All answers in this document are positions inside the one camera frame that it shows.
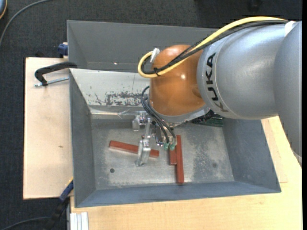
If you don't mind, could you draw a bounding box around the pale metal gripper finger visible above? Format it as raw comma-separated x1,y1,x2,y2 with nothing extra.
140,140,152,166
134,139,145,167

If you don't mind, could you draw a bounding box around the pale flat board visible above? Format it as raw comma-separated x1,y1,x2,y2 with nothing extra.
23,57,74,200

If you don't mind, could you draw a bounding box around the grey metal bin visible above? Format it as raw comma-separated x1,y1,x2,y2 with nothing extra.
66,20,282,208

